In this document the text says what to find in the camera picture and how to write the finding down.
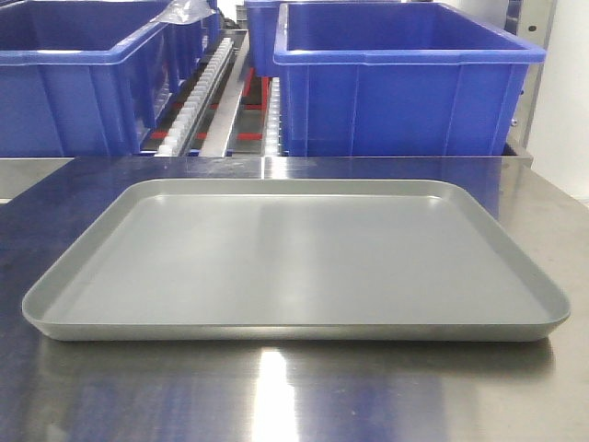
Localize grey plastic tray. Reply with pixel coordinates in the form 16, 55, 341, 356
22, 179, 571, 342

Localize blue plastic bin right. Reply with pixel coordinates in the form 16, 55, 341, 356
273, 1, 546, 157

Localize blue plastic bin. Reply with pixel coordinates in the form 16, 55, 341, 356
244, 0, 283, 78
273, 1, 546, 157
1, 1, 219, 157

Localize blue plastic bin rear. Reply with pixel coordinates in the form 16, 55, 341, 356
244, 0, 283, 78

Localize clear plastic bag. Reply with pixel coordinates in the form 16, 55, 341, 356
152, 0, 215, 26

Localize blue plastic bin left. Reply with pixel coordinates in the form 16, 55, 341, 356
1, 1, 219, 157

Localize right roller conveyor rail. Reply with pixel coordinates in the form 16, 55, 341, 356
262, 77, 281, 157

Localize white roller conveyor rail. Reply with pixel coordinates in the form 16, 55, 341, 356
155, 38, 234, 157

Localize metal shelf upright post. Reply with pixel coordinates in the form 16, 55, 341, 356
505, 0, 557, 167

